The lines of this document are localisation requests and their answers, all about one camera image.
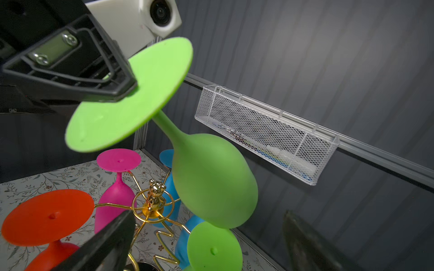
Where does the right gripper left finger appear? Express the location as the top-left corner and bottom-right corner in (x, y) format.
(53, 211), (136, 271)

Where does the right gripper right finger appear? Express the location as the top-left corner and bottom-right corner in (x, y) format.
(283, 210), (363, 271)

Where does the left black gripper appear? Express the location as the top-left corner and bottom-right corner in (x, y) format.
(1, 1), (137, 114)

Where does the green wine glass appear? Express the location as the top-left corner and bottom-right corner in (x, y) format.
(65, 37), (258, 229)
(185, 222), (243, 271)

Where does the pink wine glass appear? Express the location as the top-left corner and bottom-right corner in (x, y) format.
(94, 149), (141, 234)

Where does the red wine glass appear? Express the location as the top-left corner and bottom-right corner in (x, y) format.
(1, 189), (94, 271)

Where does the right blue wine glass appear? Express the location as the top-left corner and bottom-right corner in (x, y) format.
(175, 215), (204, 270)

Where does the blue wine glass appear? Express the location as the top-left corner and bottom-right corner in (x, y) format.
(159, 149), (181, 221)
(175, 215), (204, 270)

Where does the left blue wine glass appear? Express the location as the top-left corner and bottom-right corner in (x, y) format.
(159, 149), (181, 221)

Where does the white marker in basket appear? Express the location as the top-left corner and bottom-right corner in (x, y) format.
(266, 145), (317, 177)

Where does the gold wire glass rack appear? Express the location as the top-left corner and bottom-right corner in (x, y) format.
(94, 171), (191, 271)

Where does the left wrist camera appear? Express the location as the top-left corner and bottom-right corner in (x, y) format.
(85, 0), (182, 59)

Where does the white mesh wall basket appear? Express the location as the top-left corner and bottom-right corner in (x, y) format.
(195, 85), (340, 186)

